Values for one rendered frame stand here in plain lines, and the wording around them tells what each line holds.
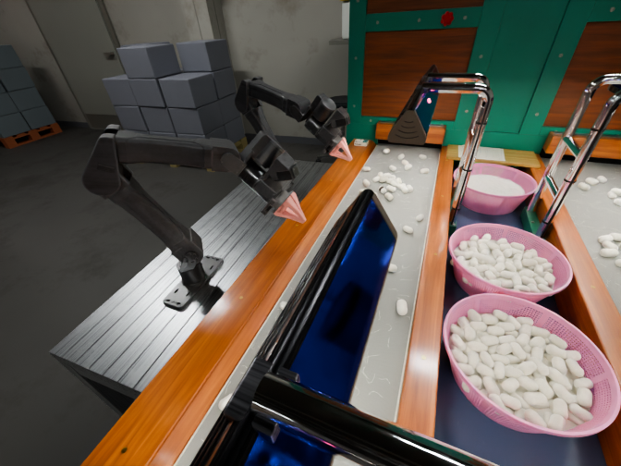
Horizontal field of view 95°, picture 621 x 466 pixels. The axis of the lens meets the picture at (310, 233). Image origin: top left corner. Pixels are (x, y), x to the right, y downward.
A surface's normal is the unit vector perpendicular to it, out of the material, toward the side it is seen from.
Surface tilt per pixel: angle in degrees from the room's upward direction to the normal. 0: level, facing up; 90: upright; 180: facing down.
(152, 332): 0
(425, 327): 0
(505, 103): 90
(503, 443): 0
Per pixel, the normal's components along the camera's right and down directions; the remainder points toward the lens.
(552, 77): -0.39, 0.58
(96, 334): -0.05, -0.80
